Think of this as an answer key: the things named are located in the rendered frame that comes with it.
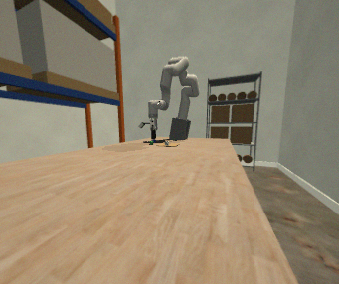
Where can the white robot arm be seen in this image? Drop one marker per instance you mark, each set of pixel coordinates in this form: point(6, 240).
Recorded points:
point(175, 67)

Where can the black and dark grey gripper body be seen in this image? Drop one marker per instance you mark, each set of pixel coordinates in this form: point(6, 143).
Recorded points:
point(153, 123)

